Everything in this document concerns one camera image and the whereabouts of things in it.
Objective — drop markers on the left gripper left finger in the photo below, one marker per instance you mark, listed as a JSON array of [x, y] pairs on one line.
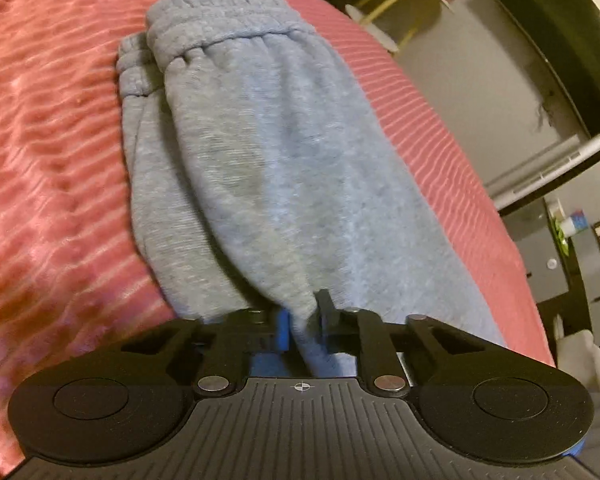
[[213, 359]]

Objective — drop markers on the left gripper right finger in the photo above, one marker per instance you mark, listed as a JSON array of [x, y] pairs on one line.
[[391, 358]]

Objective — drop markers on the grey sweatpants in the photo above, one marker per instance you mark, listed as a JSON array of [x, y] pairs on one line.
[[260, 174]]

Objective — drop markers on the grey drawer cabinet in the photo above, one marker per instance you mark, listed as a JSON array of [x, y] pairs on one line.
[[531, 229]]

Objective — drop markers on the pink ribbed bed blanket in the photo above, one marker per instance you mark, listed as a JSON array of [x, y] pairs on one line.
[[70, 277]]

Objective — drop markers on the white tower fan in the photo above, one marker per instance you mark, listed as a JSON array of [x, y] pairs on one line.
[[543, 172]]

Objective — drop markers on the white tiered side table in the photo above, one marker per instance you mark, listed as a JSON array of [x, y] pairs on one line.
[[420, 13]]

